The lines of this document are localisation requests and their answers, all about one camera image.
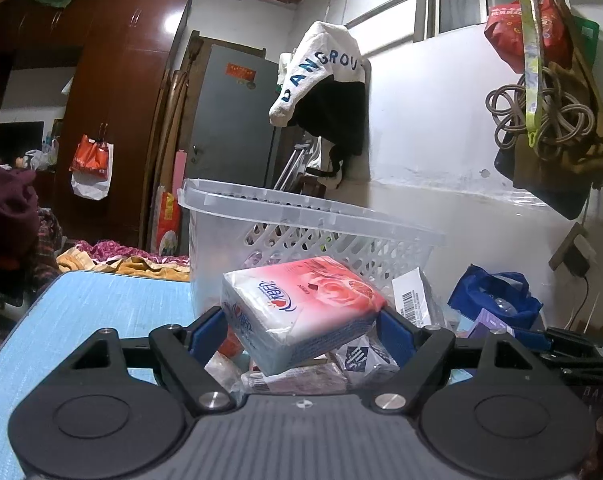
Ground yellow-green lanyard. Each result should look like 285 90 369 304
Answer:
510 0 545 149

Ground dark patterned packet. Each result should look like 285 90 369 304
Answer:
331 332 400 376

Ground clear plastic basket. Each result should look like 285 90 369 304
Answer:
177 178 447 322

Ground purple box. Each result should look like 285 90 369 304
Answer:
466 309 520 341

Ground metal crutches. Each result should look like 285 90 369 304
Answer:
274 135 323 194

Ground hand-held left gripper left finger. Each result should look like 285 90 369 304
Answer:
31 305 237 417

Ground white packet with barcode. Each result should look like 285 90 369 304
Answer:
392 267 450 331

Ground coiled brown cable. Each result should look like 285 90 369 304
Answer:
485 67 598 162

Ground red printed bag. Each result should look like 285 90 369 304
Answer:
154 187 182 259

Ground blue shopping bag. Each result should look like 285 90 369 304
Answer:
447 264 545 334

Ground green hanging bag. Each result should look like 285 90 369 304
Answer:
574 16 601 69

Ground maroon cloth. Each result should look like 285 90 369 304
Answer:
0 161 41 262

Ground window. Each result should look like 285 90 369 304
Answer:
414 0 517 44

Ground orange and white plastic bag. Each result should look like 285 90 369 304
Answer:
68 134 115 202

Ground brown hanging bag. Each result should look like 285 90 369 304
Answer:
494 50 603 221

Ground brown wooden wardrobe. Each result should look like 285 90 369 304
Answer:
0 0 192 257

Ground white and black jacket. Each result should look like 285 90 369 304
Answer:
268 21 373 191

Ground pink flat packet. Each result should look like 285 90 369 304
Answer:
241 362 350 395

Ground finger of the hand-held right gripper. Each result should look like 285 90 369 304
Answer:
529 327 603 362

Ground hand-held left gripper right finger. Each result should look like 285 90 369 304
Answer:
365 305 568 414

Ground yellow cloth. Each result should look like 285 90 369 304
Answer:
56 247 190 282

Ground floral blanket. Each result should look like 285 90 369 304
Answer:
74 239 190 264

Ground pink board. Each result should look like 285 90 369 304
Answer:
168 149 188 197

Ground red hanging bag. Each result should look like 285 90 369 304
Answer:
484 0 575 74

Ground pink tissue pack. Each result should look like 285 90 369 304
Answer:
220 255 388 377

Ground wall socket with charger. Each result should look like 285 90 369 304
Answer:
549 222 598 279

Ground black television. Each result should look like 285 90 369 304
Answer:
0 121 46 164

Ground leaning wooden boards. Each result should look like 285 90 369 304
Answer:
151 67 191 251

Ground grey door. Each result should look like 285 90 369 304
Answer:
188 42 283 192

